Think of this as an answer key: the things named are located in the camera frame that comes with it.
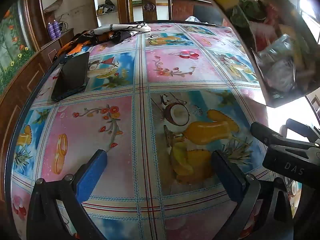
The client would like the flower wall mural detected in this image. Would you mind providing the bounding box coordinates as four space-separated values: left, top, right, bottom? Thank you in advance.
0 2 36 93

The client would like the silver snack packet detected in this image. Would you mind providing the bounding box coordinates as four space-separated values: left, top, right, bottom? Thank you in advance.
259 35 298 93

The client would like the green snack packet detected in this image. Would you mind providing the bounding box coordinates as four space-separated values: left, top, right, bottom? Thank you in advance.
230 0 267 28

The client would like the red white snack packet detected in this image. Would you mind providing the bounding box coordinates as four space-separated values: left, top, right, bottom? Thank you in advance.
249 21 276 52

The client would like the white patterned scarf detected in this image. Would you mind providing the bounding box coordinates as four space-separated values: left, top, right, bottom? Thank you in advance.
94 22 151 35

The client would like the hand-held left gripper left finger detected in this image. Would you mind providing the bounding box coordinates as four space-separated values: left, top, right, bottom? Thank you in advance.
26 149 108 240

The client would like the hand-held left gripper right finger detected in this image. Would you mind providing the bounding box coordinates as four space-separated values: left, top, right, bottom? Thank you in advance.
212 150 294 240

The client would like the cluttered white wall shelf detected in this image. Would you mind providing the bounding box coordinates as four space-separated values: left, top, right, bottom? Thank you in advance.
96 0 118 16

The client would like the cardboard box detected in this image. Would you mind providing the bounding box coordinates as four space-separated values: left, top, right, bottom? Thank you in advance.
195 0 320 108

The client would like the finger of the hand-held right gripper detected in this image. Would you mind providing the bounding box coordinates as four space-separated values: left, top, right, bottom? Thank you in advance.
251 122 320 153
280 118 320 142

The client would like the wooden side cabinet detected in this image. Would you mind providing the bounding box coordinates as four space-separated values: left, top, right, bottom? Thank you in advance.
0 27 75 140

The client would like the orange black scarf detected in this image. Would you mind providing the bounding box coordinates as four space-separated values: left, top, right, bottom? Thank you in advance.
56 29 137 58

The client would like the wooden television cabinet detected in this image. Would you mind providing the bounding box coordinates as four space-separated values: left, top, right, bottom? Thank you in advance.
171 0 221 22

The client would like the wooden chair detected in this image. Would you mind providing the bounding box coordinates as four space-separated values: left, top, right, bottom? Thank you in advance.
119 0 176 23

